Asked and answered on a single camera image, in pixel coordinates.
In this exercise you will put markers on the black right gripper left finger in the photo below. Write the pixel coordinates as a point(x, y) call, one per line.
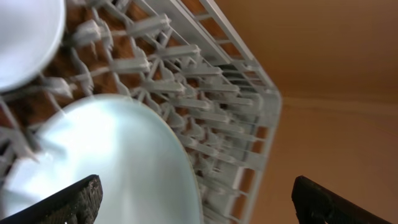
point(79, 204)

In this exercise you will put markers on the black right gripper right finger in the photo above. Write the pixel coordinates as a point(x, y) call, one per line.
point(315, 204)

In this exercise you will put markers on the light blue plate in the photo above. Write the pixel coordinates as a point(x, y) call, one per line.
point(144, 170)

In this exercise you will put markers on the light blue bowl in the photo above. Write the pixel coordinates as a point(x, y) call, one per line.
point(31, 32)

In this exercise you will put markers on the grey dishwasher rack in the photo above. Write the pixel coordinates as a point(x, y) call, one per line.
point(194, 71)

